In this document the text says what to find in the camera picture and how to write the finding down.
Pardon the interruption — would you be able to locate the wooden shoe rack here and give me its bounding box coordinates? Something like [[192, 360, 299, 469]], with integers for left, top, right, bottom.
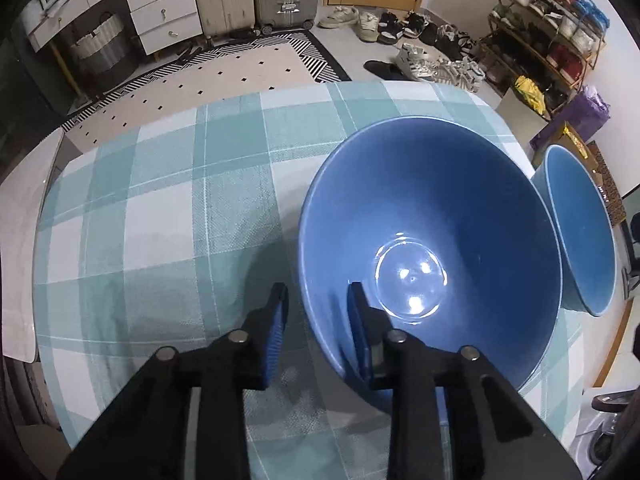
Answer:
[[487, 0, 611, 121]]

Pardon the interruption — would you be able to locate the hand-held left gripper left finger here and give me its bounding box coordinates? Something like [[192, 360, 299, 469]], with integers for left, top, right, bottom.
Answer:
[[56, 282, 290, 480]]

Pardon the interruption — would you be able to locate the blue bowl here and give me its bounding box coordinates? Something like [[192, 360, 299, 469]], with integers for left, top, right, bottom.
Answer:
[[297, 116, 571, 406], [530, 144, 618, 317]]

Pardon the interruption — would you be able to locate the grey marble coffee table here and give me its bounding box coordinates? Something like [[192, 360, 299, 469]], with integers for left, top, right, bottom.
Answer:
[[0, 127, 66, 363]]

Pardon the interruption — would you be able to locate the purple bag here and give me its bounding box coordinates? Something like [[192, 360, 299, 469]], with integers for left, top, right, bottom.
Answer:
[[530, 85, 612, 153]]

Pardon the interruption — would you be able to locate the group of loose shoes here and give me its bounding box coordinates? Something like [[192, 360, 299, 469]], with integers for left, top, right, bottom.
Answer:
[[317, 5, 486, 93]]

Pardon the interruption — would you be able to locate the teal checked tablecloth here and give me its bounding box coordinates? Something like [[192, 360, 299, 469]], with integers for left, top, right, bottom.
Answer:
[[32, 80, 586, 480]]

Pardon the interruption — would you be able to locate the white drawer cabinet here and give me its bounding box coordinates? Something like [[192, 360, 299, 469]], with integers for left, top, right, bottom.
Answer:
[[25, 0, 205, 56]]

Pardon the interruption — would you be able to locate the grey laundry basket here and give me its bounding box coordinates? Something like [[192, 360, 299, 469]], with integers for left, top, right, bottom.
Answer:
[[69, 12, 132, 73]]

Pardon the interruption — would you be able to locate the brown patterned doormat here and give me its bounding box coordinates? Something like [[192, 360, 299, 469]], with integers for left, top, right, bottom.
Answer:
[[587, 142, 626, 226]]

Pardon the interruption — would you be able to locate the yellow cloth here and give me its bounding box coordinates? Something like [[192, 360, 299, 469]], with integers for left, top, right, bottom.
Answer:
[[515, 75, 548, 116]]

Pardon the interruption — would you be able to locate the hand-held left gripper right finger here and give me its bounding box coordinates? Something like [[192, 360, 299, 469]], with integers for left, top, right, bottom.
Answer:
[[346, 281, 583, 480]]

